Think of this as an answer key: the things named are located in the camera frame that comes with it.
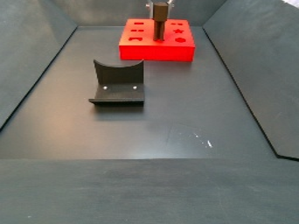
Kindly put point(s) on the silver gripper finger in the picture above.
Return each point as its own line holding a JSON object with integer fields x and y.
{"x": 169, "y": 2}
{"x": 149, "y": 7}

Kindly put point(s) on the red shape sorter block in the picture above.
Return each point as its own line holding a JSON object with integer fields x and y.
{"x": 136, "y": 44}

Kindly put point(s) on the black curved holder stand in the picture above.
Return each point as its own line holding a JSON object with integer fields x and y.
{"x": 120, "y": 84}

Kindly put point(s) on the dark three prong peg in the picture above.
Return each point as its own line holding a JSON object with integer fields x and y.
{"x": 160, "y": 13}

